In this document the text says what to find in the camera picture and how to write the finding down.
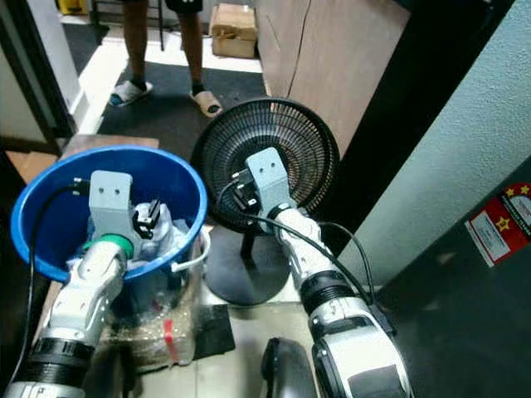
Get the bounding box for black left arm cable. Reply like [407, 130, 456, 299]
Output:
[7, 179, 94, 392]

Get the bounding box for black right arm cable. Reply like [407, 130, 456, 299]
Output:
[222, 170, 379, 303]

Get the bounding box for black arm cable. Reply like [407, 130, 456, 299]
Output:
[7, 179, 94, 392]
[222, 170, 379, 303]

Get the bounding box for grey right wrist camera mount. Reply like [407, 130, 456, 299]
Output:
[245, 148, 292, 213]

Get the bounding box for brown cardboard box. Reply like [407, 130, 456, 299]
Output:
[209, 2, 259, 60]

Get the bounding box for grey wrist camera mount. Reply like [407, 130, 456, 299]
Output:
[89, 170, 134, 242]
[245, 148, 292, 213]

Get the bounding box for black flat pad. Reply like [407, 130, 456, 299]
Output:
[191, 304, 238, 362]

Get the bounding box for beige slipper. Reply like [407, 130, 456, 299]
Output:
[189, 89, 224, 119]

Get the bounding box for clear plastic bag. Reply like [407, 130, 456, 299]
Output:
[106, 264, 210, 371]

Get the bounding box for blue plastic basin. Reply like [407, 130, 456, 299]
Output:
[10, 145, 209, 284]

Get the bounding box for pile of clothes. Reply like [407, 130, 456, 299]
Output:
[66, 199, 202, 274]

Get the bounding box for grey slipper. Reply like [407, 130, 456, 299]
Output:
[108, 79, 155, 109]

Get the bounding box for black standing fan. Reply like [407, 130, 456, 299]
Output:
[191, 97, 342, 307]

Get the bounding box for yellow floor sign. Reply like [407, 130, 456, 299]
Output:
[56, 0, 89, 17]

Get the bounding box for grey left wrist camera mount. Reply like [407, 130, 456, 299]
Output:
[89, 170, 134, 242]

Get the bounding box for dark grey floor mat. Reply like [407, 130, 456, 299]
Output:
[96, 60, 271, 140]

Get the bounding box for person in black shorts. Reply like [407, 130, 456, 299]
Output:
[120, 0, 205, 94]

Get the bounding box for brown wooden cabinet panel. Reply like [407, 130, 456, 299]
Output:
[252, 0, 437, 158]

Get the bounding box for red star sticker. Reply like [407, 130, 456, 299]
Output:
[464, 182, 531, 269]

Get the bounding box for white bucket handle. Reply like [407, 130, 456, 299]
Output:
[170, 230, 213, 275]

